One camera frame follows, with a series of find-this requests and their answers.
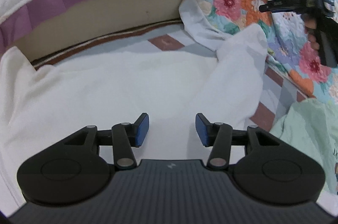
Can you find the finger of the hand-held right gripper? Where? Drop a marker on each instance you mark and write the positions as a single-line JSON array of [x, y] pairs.
[[285, 6]]

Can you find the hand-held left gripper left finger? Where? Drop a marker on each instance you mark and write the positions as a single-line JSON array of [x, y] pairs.
[[142, 131]]

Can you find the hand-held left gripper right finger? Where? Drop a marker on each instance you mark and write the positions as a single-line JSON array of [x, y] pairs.
[[202, 131]]

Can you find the cream fleece garment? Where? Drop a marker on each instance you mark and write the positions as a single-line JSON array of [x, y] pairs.
[[105, 86]]

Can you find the person's right hand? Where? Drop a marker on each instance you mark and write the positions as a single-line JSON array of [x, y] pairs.
[[311, 33]]

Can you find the checked rug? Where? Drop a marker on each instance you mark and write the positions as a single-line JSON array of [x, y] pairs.
[[166, 43]]

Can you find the light green garment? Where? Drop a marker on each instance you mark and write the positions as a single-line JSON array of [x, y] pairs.
[[309, 134]]

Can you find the beige bed base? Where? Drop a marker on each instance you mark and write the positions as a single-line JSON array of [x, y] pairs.
[[105, 18]]

